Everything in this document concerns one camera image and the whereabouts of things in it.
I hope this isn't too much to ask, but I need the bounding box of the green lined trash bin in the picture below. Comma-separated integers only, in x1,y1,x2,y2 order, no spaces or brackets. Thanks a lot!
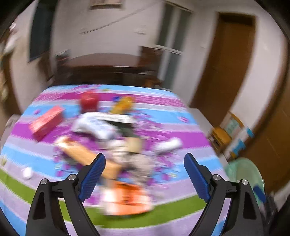
224,157,264,193

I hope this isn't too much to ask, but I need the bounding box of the dark window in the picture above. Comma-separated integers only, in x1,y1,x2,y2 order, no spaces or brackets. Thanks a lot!
28,1,57,62

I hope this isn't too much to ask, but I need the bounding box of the floral striped tablecloth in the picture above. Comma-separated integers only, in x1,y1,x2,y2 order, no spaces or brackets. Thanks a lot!
1,85,226,235

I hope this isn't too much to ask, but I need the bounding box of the small yellow wooden chair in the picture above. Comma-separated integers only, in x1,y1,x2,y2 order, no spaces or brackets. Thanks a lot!
207,112,245,155

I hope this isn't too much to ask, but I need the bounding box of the brown wooden door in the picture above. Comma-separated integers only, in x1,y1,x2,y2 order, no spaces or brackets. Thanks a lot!
190,13,256,126

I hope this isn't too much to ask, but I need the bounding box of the blue bottle cap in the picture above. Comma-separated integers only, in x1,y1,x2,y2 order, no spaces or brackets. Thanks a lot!
113,96,120,102

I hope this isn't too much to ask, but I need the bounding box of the dark wooden chair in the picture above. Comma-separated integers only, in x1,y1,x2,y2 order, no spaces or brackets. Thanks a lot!
140,46,163,88

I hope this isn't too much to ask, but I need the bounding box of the tan cardboard box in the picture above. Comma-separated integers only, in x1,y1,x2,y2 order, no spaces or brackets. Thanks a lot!
55,136,122,180

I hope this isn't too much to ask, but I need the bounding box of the white bottle cap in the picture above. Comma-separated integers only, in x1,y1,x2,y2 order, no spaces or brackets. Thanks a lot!
22,167,33,180

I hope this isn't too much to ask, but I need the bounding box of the white tissue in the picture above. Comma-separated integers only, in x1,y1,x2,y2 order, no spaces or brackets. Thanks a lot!
154,137,182,153

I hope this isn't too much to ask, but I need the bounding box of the dark wooden dining table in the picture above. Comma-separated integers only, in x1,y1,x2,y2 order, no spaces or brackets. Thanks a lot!
59,53,146,85

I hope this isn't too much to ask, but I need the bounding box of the red apple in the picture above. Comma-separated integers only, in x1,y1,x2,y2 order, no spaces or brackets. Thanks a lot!
79,91,99,113

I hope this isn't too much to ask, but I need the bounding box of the white plastic wipes pack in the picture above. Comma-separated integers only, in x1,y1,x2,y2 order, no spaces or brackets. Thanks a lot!
71,112,135,140

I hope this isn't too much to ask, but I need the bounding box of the red rectangular box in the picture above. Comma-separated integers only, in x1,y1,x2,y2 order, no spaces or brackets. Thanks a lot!
29,106,64,141

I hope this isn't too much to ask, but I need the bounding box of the yellow wrapper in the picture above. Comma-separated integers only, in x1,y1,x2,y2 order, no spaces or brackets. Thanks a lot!
111,96,135,115

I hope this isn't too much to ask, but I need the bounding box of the framed wall picture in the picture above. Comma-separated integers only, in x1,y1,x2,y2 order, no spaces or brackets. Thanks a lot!
89,0,124,9

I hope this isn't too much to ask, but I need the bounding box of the glass balcony door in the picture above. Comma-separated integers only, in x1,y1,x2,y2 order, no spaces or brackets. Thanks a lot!
155,1,193,89

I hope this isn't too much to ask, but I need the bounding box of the orange snack package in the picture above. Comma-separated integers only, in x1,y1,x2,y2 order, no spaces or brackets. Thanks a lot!
100,180,153,216

